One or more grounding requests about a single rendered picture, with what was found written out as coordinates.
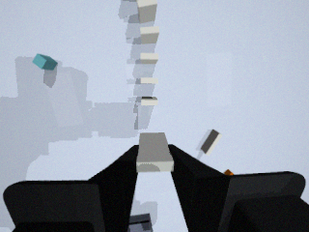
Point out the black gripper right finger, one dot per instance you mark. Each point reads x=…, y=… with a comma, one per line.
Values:
x=208, y=196

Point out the orange rectangular bar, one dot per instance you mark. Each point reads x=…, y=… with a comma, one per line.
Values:
x=228, y=172

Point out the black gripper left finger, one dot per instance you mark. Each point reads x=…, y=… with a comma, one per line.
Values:
x=104, y=200

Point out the teal block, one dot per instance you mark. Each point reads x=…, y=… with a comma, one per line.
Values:
x=44, y=62

